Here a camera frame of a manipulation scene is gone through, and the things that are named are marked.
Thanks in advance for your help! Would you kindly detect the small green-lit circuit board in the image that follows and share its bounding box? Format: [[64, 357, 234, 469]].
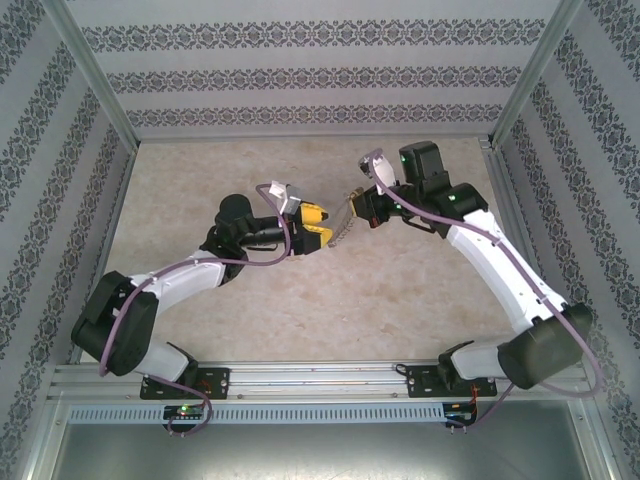
[[444, 401, 479, 424], [163, 403, 207, 420]]

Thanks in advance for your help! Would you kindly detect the grey sheet metal tray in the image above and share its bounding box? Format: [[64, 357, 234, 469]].
[[27, 399, 619, 480]]

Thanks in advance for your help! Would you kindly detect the aluminium side rail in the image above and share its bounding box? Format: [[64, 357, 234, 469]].
[[479, 138, 566, 311], [67, 142, 141, 366]]

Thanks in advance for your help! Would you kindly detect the long aluminium mounting rail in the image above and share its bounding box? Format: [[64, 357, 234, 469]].
[[48, 362, 599, 401]]

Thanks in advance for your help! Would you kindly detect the aluminium frame post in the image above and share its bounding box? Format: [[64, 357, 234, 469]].
[[39, 0, 141, 149], [487, 0, 587, 149]]

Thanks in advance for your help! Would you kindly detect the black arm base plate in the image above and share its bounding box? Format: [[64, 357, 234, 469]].
[[139, 367, 232, 401], [405, 364, 500, 400]]

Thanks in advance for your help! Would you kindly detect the grey slotted cable duct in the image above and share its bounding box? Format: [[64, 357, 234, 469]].
[[67, 403, 447, 426]]

